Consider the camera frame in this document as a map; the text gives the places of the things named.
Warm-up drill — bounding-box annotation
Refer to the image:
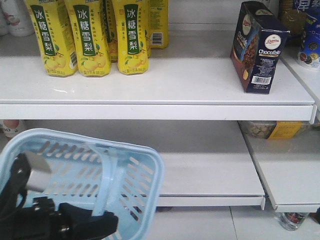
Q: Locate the white peach drink bottle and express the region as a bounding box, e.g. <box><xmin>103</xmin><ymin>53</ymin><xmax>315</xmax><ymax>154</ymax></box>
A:
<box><xmin>0</xmin><ymin>0</ymin><xmax>35</xmax><ymax>37</ymax></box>

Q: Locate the chocolate cookie box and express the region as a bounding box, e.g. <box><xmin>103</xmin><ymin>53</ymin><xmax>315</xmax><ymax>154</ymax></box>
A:
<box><xmin>230</xmin><ymin>1</ymin><xmax>290</xmax><ymax>94</ymax></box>

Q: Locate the yellow pear drink bottle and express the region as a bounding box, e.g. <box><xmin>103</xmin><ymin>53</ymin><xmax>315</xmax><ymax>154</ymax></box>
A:
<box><xmin>64</xmin><ymin>0</ymin><xmax>111</xmax><ymax>77</ymax></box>
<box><xmin>112</xmin><ymin>0</ymin><xmax>149</xmax><ymax>75</ymax></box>
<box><xmin>25</xmin><ymin>0</ymin><xmax>78</xmax><ymax>77</ymax></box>

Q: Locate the light blue plastic basket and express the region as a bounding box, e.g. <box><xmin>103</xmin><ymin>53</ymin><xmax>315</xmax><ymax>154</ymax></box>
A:
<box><xmin>0</xmin><ymin>128</ymin><xmax>165</xmax><ymax>240</ymax></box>

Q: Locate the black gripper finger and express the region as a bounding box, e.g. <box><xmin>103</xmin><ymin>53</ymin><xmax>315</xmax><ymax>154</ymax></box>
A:
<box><xmin>58</xmin><ymin>203</ymin><xmax>92</xmax><ymax>222</ymax></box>
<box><xmin>68</xmin><ymin>211</ymin><xmax>118</xmax><ymax>240</ymax></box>

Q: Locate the clear nut container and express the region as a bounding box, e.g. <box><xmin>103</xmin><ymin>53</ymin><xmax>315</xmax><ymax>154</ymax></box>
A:
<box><xmin>238</xmin><ymin>120</ymin><xmax>312</xmax><ymax>140</ymax></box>

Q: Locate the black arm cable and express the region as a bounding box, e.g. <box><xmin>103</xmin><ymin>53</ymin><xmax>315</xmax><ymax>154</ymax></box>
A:
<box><xmin>0</xmin><ymin>152</ymin><xmax>32</xmax><ymax>221</ymax></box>

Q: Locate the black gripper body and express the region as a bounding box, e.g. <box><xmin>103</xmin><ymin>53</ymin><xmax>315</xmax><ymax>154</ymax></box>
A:
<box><xmin>0</xmin><ymin>197</ymin><xmax>70</xmax><ymax>240</ymax></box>

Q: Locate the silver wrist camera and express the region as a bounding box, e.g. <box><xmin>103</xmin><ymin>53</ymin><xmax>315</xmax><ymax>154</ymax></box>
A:
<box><xmin>23</xmin><ymin>150</ymin><xmax>52</xmax><ymax>193</ymax></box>

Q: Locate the blue white snack tub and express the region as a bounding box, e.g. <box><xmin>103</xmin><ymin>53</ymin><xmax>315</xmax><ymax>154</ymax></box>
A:
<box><xmin>297</xmin><ymin>7</ymin><xmax>320</xmax><ymax>71</ymax></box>

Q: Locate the white drinks shelf unit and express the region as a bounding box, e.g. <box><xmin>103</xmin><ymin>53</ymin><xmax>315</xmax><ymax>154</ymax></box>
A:
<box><xmin>0</xmin><ymin>0</ymin><xmax>317</xmax><ymax>206</ymax></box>

